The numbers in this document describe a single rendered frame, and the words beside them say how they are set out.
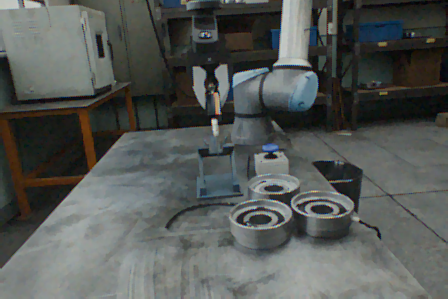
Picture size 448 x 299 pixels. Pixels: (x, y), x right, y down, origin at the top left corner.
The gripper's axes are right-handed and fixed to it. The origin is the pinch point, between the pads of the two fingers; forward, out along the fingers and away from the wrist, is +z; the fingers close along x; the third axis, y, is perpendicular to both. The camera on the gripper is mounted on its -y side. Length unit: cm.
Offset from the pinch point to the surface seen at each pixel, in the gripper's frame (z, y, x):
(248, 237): 17.5, -24.9, -3.1
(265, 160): 15.5, 4.5, -11.4
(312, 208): 17.5, -17.5, -15.7
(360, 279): 19.8, -34.4, -16.9
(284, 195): 16.4, -13.5, -11.6
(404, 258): 100, 77, -93
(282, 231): 17.0, -25.0, -8.5
